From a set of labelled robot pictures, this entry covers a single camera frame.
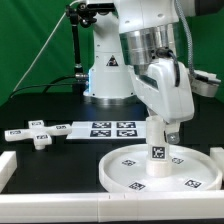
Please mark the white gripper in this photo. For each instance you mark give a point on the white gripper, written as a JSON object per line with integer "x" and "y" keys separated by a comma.
{"x": 158, "y": 92}

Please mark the white round table top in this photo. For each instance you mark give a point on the white round table top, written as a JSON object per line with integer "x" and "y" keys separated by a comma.
{"x": 137, "y": 168}

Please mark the white cross-shaped table base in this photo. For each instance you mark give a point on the white cross-shaped table base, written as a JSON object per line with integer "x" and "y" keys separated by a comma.
{"x": 39, "y": 133}

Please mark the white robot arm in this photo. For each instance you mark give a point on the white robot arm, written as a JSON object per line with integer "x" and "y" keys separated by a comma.
{"x": 144, "y": 49}

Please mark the white marker plate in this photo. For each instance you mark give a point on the white marker plate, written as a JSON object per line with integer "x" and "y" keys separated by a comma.
{"x": 86, "y": 130}

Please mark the white right fence block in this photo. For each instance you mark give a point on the white right fence block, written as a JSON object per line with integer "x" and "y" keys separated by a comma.
{"x": 217, "y": 154}

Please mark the white fence block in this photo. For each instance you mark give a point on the white fence block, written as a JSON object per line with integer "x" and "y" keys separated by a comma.
{"x": 8, "y": 165}
{"x": 217, "y": 154}

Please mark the white front fence bar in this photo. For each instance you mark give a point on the white front fence bar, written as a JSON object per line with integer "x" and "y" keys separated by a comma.
{"x": 106, "y": 207}

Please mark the white left fence block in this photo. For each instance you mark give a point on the white left fence block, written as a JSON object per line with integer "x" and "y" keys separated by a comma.
{"x": 8, "y": 165}

